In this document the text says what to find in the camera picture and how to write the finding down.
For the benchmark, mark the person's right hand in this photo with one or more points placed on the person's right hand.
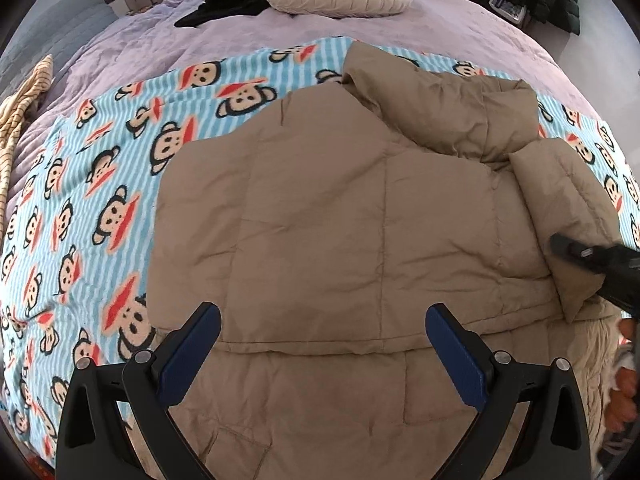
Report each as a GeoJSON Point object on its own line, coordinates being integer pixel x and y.
{"type": "Point", "coordinates": [625, 395]}

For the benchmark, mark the cream striped cloth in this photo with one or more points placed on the cream striped cloth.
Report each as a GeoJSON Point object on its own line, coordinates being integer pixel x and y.
{"type": "Point", "coordinates": [22, 105]}

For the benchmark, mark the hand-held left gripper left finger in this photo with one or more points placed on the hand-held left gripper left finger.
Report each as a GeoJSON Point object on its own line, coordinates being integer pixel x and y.
{"type": "Point", "coordinates": [192, 355]}

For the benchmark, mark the lilac bedspread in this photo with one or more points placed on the lilac bedspread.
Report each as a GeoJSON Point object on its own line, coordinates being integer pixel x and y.
{"type": "Point", "coordinates": [200, 45]}

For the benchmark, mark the small printed box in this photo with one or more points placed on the small printed box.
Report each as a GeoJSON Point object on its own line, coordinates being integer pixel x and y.
{"type": "Point", "coordinates": [507, 9]}

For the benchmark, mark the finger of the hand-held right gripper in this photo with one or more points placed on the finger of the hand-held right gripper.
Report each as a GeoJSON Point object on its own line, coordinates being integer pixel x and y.
{"type": "Point", "coordinates": [572, 249]}

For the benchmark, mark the grey padded headboard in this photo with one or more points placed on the grey padded headboard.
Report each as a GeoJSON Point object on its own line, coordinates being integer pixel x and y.
{"type": "Point", "coordinates": [50, 30]}

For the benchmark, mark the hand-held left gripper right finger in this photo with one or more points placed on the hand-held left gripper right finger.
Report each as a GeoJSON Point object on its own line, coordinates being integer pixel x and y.
{"type": "Point", "coordinates": [457, 355]}

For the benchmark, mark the monkey print striped blanket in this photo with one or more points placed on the monkey print striped blanket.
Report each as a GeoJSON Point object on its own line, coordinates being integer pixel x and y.
{"type": "Point", "coordinates": [100, 160]}

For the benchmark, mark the tan puffer jacket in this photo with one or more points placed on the tan puffer jacket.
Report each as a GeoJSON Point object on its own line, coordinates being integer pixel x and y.
{"type": "Point", "coordinates": [325, 210]}

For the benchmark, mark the cream fuzzy sweater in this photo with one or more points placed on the cream fuzzy sweater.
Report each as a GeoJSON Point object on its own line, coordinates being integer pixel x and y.
{"type": "Point", "coordinates": [595, 385]}

